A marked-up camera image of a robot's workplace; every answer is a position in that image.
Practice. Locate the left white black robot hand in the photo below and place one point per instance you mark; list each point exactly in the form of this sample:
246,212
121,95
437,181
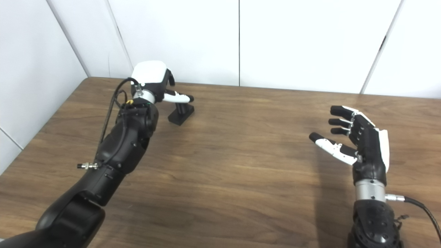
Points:
150,72

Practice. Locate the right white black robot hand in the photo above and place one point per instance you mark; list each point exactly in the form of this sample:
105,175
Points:
370,151

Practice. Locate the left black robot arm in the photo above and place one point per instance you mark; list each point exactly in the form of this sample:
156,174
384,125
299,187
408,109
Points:
127,137

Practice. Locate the black peg with base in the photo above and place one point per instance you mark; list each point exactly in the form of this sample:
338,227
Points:
181,115

